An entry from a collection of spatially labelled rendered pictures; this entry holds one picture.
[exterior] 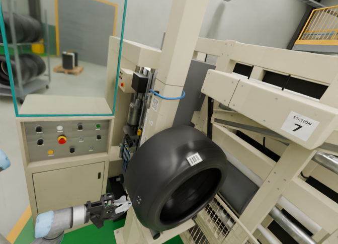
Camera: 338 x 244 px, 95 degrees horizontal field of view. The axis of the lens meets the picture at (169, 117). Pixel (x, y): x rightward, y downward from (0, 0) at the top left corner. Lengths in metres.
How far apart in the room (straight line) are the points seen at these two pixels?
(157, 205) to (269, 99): 0.66
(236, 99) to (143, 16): 9.11
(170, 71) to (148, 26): 8.87
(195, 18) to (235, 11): 10.15
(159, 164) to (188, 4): 0.74
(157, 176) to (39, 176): 0.99
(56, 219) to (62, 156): 0.73
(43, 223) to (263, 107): 0.95
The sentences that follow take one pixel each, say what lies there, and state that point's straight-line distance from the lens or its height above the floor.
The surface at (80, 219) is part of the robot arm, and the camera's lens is 0.79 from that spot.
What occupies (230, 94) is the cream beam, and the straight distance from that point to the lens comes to 0.88.
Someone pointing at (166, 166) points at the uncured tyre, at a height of 1.39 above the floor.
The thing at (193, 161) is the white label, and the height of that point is 1.43.
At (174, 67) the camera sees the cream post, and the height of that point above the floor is 1.75.
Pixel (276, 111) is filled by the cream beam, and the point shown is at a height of 1.72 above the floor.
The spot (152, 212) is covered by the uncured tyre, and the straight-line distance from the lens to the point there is 0.80.
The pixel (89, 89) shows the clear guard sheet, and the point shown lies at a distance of 1.17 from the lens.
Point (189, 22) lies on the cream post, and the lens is 0.89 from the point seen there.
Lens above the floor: 1.84
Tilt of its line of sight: 23 degrees down
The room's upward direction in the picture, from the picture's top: 15 degrees clockwise
